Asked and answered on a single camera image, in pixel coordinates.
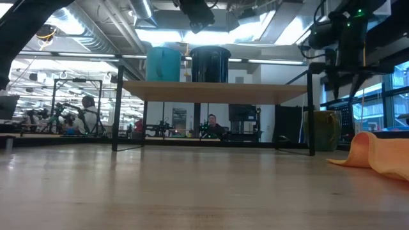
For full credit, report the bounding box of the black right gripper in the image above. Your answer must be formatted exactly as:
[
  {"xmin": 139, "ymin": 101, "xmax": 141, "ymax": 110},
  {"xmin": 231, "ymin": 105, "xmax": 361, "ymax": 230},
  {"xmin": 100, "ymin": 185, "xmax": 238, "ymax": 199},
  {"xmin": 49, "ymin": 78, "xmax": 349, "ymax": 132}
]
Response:
[{"xmin": 308, "ymin": 17, "xmax": 396, "ymax": 101}]

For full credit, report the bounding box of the olive green mug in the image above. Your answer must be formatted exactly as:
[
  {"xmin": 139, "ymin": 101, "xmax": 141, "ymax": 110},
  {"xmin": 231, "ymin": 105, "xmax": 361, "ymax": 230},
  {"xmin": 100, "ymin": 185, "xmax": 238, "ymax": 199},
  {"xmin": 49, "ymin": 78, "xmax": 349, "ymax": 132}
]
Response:
[{"xmin": 302, "ymin": 110, "xmax": 342, "ymax": 152}]

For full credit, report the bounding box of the black enamel mug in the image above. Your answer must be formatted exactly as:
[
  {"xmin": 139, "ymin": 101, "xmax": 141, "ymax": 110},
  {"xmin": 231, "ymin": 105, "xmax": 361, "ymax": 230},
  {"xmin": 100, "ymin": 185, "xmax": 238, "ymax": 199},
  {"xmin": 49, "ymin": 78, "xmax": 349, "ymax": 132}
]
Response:
[{"xmin": 189, "ymin": 45, "xmax": 231, "ymax": 84}]

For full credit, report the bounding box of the wooden shelf with black legs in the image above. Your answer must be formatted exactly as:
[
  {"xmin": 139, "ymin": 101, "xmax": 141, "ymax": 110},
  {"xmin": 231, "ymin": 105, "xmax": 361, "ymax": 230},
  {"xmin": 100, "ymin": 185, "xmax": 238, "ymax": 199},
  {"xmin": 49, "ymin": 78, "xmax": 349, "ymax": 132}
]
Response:
[{"xmin": 111, "ymin": 65, "xmax": 316, "ymax": 157}]

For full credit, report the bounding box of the black cabinet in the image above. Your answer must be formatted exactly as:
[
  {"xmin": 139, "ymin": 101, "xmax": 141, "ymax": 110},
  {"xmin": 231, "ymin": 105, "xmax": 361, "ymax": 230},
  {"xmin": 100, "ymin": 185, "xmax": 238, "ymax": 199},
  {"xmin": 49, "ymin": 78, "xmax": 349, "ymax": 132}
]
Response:
[{"xmin": 274, "ymin": 104, "xmax": 305, "ymax": 143}]

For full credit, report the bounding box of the orange cloth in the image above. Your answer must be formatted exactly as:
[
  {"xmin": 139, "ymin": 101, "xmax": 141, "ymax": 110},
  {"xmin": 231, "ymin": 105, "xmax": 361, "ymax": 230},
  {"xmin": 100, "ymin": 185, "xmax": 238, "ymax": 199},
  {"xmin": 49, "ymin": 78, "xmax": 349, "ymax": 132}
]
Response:
[{"xmin": 326, "ymin": 131, "xmax": 409, "ymax": 182}]

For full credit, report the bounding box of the black monitor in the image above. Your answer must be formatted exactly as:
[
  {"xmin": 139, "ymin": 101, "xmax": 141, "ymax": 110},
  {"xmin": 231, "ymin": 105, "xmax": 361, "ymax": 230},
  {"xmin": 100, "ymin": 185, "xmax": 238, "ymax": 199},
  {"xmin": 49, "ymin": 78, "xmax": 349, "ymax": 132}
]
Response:
[{"xmin": 228, "ymin": 103, "xmax": 258, "ymax": 123}]

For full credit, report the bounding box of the person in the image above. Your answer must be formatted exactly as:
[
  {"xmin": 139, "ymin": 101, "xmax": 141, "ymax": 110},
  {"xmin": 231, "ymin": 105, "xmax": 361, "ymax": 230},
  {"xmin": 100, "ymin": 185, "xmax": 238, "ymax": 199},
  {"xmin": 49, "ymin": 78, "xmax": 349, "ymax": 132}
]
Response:
[
  {"xmin": 70, "ymin": 95, "xmax": 99, "ymax": 135},
  {"xmin": 204, "ymin": 113, "xmax": 227, "ymax": 140}
]

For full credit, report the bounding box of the light blue mug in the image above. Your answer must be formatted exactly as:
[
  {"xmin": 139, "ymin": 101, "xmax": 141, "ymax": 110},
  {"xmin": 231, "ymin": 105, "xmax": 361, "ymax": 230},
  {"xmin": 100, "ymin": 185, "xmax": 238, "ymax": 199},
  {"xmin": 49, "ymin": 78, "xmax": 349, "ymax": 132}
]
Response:
[{"xmin": 145, "ymin": 46, "xmax": 182, "ymax": 82}]

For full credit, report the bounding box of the black overhead camera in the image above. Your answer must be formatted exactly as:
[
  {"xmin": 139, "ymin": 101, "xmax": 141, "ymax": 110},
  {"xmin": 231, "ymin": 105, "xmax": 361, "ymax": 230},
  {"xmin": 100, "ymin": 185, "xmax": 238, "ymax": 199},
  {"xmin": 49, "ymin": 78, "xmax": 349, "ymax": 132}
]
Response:
[{"xmin": 174, "ymin": 0, "xmax": 216, "ymax": 35}]

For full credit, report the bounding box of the black background robot frame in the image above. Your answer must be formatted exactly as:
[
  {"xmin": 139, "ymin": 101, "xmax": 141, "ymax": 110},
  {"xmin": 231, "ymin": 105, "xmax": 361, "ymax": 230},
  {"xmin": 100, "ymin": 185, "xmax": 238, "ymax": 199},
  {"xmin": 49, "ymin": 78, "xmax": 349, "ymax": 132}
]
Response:
[{"xmin": 50, "ymin": 78, "xmax": 104, "ymax": 135}]

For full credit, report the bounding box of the black aluminium table frame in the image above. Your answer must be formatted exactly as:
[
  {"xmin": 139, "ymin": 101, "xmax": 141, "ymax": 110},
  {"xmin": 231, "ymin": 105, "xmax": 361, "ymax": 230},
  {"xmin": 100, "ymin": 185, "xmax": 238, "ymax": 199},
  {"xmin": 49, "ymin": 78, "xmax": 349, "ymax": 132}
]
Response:
[{"xmin": 0, "ymin": 132, "xmax": 352, "ymax": 150}]

